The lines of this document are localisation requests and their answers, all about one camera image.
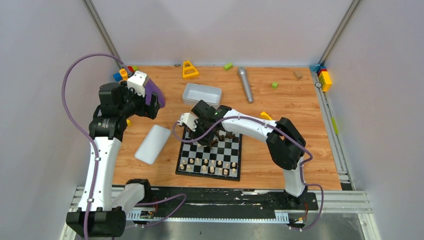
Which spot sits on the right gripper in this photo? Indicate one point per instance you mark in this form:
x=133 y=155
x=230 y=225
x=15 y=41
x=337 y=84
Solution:
x=196 y=135

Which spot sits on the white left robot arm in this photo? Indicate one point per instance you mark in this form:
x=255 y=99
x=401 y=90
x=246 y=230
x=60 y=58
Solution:
x=98 y=215

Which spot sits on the blue toy block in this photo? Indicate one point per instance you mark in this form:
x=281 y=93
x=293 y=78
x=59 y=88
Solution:
x=117 y=77

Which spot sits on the purple metronome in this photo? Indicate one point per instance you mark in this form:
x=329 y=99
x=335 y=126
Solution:
x=150 y=87

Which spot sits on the white rectangular box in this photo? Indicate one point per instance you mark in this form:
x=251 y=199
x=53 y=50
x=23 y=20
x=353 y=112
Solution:
x=193 y=93

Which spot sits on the brown wooden block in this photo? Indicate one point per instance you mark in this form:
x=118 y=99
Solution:
x=298 y=75

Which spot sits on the white box lid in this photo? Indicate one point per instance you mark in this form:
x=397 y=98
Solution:
x=153 y=144

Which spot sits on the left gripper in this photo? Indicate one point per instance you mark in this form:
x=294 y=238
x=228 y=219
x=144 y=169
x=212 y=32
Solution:
x=151 y=104

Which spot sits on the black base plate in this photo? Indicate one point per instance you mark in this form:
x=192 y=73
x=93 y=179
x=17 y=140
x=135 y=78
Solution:
x=224 y=203

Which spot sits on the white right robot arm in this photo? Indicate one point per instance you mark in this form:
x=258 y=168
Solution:
x=285 y=144

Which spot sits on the yellow cylinder block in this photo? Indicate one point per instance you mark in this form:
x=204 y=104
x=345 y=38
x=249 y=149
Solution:
x=123 y=74

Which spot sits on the yellow triangular toy block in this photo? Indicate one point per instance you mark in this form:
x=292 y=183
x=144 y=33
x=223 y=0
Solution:
x=189 y=70

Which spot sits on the yellow curved block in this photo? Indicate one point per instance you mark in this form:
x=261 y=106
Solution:
x=265 y=116

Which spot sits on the stacked coloured blocks right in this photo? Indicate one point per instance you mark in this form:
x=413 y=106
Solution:
x=323 y=76

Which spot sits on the silver microphone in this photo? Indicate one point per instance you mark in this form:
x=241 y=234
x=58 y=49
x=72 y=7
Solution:
x=242 y=73

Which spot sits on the green block near wall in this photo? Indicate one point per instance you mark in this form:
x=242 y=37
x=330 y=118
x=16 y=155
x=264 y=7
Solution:
x=228 y=66

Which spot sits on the black white chessboard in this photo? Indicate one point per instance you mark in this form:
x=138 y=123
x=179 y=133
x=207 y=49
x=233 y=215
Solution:
x=220 y=161

